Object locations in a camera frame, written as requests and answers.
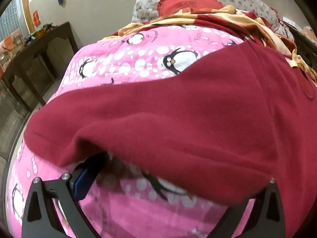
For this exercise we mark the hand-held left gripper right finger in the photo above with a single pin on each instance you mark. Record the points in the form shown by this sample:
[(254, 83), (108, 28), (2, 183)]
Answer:
[(272, 203)]

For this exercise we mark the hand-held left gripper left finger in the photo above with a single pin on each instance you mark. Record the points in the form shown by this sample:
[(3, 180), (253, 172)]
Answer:
[(80, 186)]

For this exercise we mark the maroon fleece garment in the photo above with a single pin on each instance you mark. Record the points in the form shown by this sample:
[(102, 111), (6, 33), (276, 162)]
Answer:
[(173, 116)]

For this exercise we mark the pink penguin print blanket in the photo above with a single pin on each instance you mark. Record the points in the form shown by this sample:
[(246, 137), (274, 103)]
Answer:
[(118, 62)]

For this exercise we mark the dark wooden cabinet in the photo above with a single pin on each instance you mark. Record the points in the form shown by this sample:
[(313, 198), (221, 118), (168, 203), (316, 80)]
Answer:
[(37, 47)]

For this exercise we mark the red and yellow patterned cloth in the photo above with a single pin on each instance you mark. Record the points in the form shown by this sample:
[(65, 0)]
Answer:
[(223, 17)]

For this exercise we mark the red wall paper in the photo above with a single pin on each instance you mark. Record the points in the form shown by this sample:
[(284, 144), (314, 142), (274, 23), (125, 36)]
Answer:
[(36, 18)]

